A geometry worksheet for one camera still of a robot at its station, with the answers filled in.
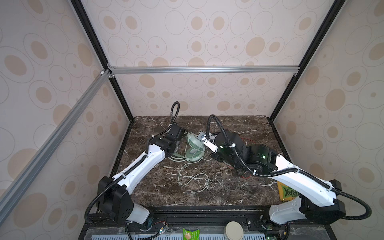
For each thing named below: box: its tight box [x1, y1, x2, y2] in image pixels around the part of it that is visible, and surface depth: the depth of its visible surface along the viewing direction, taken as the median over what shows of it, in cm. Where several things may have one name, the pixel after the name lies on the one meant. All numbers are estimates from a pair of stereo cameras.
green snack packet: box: [182, 228, 201, 240], surface depth 70 cm
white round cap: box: [223, 221, 244, 240], surface depth 67 cm
